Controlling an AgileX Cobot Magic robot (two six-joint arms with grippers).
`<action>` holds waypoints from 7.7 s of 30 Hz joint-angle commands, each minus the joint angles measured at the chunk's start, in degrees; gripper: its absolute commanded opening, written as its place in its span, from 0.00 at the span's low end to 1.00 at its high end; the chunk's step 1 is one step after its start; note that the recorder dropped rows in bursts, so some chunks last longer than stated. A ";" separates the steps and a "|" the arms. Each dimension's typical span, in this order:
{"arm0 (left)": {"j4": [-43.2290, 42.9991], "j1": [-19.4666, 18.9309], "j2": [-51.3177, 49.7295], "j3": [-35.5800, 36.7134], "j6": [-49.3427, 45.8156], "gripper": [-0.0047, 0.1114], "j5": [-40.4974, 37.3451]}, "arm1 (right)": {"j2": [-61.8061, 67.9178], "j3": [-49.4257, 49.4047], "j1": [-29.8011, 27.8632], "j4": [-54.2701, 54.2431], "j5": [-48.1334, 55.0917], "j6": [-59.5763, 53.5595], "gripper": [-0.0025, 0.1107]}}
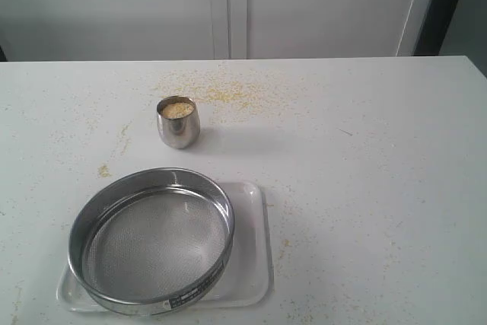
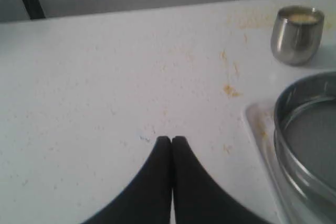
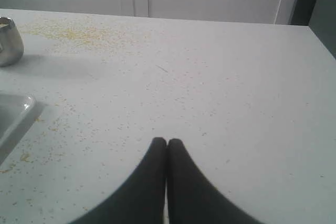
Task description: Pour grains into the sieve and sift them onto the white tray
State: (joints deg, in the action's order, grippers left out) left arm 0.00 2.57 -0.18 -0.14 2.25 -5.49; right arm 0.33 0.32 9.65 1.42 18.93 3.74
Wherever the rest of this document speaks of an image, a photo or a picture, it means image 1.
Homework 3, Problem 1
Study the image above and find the stainless steel cup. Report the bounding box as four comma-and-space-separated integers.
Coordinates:
156, 95, 200, 149

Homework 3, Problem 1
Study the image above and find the round steel mesh sieve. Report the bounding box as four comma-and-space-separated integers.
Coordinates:
68, 167, 235, 316

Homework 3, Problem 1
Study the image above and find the rice and millet mixture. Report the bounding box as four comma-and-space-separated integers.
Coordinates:
161, 102, 194, 119

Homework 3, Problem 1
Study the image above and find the white plastic tray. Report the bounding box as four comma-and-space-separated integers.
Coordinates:
57, 182, 271, 313

